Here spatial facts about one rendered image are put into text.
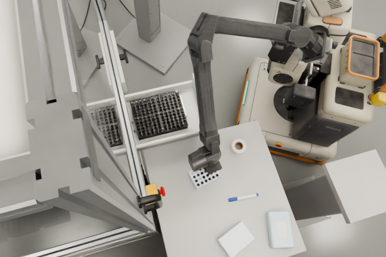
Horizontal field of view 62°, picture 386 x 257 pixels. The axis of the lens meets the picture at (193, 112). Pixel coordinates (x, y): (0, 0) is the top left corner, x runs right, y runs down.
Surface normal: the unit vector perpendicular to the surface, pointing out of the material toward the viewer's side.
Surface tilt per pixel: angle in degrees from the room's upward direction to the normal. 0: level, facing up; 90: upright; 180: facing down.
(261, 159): 0
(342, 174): 0
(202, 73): 49
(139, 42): 5
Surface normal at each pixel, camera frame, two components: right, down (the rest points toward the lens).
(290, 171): 0.07, -0.37
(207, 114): 0.34, 0.40
